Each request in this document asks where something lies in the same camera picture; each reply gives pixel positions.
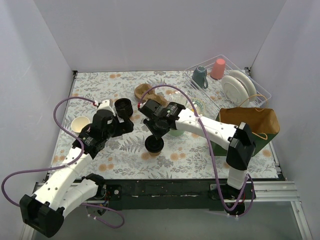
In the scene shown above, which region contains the pink plastic cup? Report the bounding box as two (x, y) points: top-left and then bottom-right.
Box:
(210, 58), (226, 80)

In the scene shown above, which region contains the brown paper coffee cup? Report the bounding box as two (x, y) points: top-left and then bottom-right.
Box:
(148, 151), (161, 157)

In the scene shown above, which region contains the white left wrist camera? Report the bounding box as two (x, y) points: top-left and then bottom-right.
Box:
(97, 99), (116, 116)

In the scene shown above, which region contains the purple cable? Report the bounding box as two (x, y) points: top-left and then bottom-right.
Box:
(137, 84), (257, 216)
(1, 96), (125, 229)

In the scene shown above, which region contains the green paper bag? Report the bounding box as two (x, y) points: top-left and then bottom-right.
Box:
(215, 107), (280, 155)

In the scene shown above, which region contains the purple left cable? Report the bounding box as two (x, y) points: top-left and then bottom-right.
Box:
(1, 96), (125, 229)

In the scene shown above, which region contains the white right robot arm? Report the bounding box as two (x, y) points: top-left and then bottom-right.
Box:
(138, 99), (256, 199)

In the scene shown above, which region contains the floral tablecloth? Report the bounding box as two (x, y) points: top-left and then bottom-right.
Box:
(52, 71), (236, 180)

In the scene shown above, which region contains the green straw holder cup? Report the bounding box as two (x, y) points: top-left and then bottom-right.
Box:
(169, 129), (185, 137)

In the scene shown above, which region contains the white plate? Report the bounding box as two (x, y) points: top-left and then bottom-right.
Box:
(221, 75), (249, 106)
(229, 70), (257, 102)

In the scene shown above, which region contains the teal mug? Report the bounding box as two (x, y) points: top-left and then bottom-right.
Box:
(192, 65), (209, 89)

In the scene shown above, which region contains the brown cardboard cup carrier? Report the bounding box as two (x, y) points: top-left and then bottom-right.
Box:
(134, 83), (168, 107)

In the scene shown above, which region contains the stack of brown paper cups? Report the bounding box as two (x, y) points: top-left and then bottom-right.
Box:
(70, 116), (91, 134)

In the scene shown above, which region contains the stack of black lids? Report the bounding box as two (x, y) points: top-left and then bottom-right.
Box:
(114, 98), (134, 119)

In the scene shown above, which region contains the white wire dish rack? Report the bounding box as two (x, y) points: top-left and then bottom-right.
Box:
(184, 54), (272, 112)

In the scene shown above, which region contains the paper wrapped straw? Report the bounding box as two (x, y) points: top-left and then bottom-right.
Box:
(168, 91), (188, 105)

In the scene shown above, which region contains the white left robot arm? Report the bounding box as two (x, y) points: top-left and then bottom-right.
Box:
(19, 109), (134, 238)

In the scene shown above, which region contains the blue yellow patterned bowl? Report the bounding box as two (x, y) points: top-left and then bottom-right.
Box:
(191, 98), (205, 115)

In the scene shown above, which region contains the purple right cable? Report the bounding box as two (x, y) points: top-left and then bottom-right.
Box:
(137, 84), (257, 216)

